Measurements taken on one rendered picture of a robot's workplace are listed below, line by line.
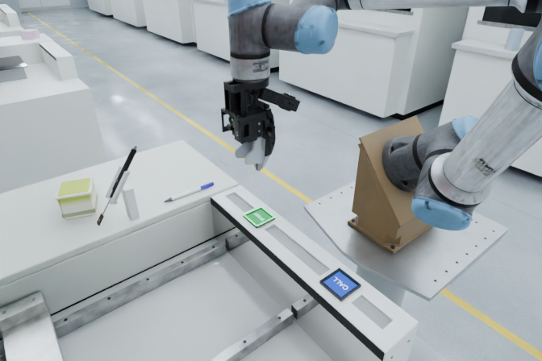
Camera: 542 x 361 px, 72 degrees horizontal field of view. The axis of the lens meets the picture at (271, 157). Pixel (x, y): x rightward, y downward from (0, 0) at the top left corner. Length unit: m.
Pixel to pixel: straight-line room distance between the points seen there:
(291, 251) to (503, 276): 1.74
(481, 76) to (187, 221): 2.73
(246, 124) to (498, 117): 0.41
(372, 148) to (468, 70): 2.42
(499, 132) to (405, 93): 3.30
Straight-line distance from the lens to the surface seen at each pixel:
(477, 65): 3.32
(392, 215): 1.00
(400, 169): 0.98
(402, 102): 3.97
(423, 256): 1.08
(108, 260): 0.96
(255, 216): 0.90
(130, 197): 0.91
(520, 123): 0.63
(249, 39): 0.67
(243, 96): 0.71
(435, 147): 0.90
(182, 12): 7.14
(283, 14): 0.64
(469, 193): 0.79
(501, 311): 2.23
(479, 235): 1.22
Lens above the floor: 1.52
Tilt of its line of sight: 29 degrees down
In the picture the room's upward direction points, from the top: straight up
